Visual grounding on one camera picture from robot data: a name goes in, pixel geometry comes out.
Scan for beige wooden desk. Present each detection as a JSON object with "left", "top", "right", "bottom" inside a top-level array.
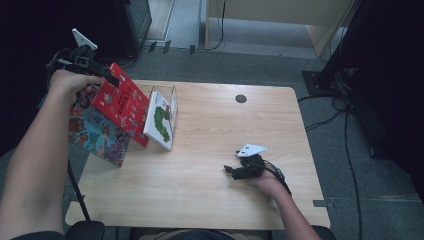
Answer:
[{"left": 204, "top": 0, "right": 355, "bottom": 58}]

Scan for right hand-held gripper cable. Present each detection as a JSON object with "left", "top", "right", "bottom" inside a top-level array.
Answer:
[{"left": 263, "top": 159, "right": 293, "bottom": 198}]

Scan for red picture book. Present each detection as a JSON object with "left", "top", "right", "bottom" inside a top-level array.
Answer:
[{"left": 91, "top": 62, "right": 150, "bottom": 148}]

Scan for black metal stand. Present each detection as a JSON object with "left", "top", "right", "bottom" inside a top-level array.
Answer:
[{"left": 302, "top": 0, "right": 371, "bottom": 98}]

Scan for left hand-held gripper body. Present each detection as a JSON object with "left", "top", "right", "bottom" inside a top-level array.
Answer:
[{"left": 54, "top": 28, "right": 101, "bottom": 75}]

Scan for clear acrylic book rack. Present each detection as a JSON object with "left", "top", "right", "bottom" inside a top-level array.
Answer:
[{"left": 146, "top": 84, "right": 179, "bottom": 152}]

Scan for person's right hand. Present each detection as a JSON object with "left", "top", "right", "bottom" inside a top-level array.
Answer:
[{"left": 248, "top": 170, "right": 284, "bottom": 198}]

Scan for black hanging cable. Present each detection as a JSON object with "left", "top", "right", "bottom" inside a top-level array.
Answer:
[{"left": 199, "top": 0, "right": 227, "bottom": 52}]

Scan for black floor cable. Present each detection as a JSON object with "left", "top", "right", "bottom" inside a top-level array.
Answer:
[{"left": 297, "top": 94, "right": 364, "bottom": 240}]

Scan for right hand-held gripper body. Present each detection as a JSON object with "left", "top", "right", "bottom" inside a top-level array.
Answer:
[{"left": 235, "top": 143, "right": 268, "bottom": 180}]

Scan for black cabinet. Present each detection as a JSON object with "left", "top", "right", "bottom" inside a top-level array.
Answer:
[{"left": 114, "top": 0, "right": 153, "bottom": 58}]

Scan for dark curtain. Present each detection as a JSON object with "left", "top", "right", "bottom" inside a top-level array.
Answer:
[
  {"left": 0, "top": 0, "right": 124, "bottom": 158},
  {"left": 346, "top": 0, "right": 424, "bottom": 201}
]

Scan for white caterpillar picture book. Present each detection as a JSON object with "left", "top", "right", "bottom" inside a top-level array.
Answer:
[{"left": 143, "top": 90, "right": 176, "bottom": 152}]

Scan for black chair armrest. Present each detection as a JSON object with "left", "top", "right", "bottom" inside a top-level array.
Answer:
[
  {"left": 66, "top": 220, "right": 106, "bottom": 240},
  {"left": 311, "top": 225, "right": 338, "bottom": 240}
]

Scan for left hand-held gripper cable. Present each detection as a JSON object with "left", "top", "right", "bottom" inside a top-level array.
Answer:
[{"left": 44, "top": 48, "right": 92, "bottom": 223}]

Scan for hand-held gripper cable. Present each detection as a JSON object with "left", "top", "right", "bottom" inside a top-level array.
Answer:
[
  {"left": 263, "top": 159, "right": 293, "bottom": 198},
  {"left": 44, "top": 48, "right": 92, "bottom": 223}
]

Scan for person's left hand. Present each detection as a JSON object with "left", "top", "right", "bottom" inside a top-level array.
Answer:
[{"left": 49, "top": 69, "right": 104, "bottom": 104}]

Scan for grey floor cable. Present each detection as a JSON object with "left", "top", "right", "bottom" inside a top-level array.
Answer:
[{"left": 118, "top": 54, "right": 138, "bottom": 70}]

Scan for light blue animals picture book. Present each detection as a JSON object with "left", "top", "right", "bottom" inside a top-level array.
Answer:
[{"left": 68, "top": 84, "right": 132, "bottom": 168}]

